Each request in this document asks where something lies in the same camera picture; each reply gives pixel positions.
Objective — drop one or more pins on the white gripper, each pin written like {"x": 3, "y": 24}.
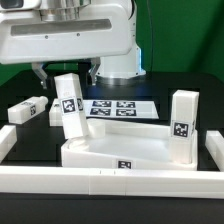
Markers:
{"x": 100, "y": 30}

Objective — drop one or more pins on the white desk top tray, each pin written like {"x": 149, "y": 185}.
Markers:
{"x": 115, "y": 144}

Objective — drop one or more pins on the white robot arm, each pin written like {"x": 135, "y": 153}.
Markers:
{"x": 113, "y": 70}

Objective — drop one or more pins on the white U-shaped fence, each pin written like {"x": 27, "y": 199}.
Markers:
{"x": 90, "y": 181}

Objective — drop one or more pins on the white marker base plate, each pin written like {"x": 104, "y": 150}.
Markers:
{"x": 121, "y": 109}

